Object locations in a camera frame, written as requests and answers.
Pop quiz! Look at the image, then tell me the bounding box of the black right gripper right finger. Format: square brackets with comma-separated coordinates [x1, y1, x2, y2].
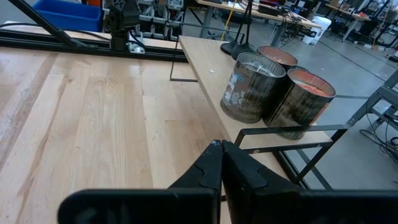
[221, 140, 398, 224]

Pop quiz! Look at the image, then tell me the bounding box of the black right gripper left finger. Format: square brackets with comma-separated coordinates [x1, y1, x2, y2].
[57, 139, 223, 224]

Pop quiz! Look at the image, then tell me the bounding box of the glass candle jar orange wax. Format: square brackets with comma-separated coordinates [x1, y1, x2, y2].
[257, 45, 299, 73]
[262, 68, 337, 141]

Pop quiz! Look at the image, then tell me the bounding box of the grey metal table leg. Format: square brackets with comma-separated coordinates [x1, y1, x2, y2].
[346, 68, 398, 131]

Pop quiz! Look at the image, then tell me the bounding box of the white bin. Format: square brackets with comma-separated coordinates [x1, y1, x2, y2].
[302, 15, 332, 45]

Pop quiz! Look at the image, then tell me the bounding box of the wooden background work table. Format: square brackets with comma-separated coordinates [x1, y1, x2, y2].
[195, 0, 323, 47]

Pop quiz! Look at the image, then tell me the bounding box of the blue plastic bin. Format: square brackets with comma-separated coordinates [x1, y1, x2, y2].
[32, 0, 104, 33]

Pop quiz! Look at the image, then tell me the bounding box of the black floor cable bundle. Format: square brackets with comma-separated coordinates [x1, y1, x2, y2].
[359, 105, 398, 164]

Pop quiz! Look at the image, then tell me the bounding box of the black aluminium table frame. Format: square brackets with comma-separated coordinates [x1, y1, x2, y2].
[0, 0, 189, 63]

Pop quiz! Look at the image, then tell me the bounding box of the yellow cable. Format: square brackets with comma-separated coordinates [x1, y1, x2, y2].
[220, 0, 238, 41]

